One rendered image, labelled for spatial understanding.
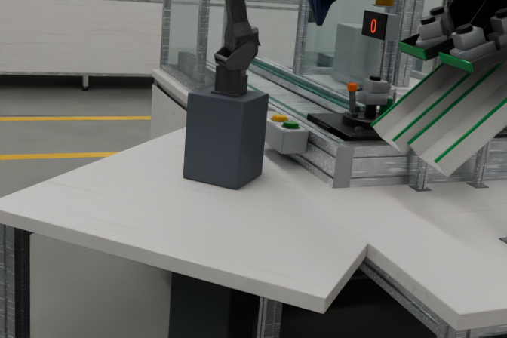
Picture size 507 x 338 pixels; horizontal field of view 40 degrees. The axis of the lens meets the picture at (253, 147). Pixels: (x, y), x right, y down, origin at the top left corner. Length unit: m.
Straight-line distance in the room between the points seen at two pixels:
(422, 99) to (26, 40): 5.33
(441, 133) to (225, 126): 0.46
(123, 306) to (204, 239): 1.59
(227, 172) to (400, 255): 0.45
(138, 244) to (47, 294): 1.72
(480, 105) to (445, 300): 0.49
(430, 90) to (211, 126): 0.50
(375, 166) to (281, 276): 0.58
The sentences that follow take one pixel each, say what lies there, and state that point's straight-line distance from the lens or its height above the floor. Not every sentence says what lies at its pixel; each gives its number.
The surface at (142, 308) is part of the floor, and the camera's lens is 2.86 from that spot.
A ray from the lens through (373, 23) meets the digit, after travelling 2.02.
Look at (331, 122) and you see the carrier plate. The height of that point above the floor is 0.97.
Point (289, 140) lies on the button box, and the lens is 1.73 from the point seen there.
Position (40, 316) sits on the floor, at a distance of 2.82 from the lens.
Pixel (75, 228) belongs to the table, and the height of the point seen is 0.86.
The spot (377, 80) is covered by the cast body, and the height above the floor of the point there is 1.09.
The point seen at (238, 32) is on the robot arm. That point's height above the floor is 1.20.
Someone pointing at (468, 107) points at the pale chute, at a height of 1.10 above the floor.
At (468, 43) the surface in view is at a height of 1.24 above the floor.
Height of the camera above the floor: 1.37
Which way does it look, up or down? 15 degrees down
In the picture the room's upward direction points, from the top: 5 degrees clockwise
